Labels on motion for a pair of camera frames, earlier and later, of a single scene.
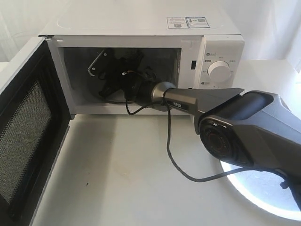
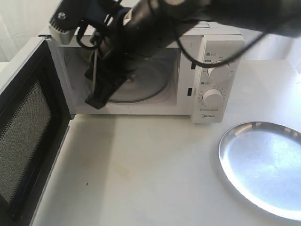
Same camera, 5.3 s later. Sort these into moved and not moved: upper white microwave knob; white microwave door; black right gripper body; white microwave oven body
Moved: black right gripper body
Not moved: white microwave door; white microwave oven body; upper white microwave knob
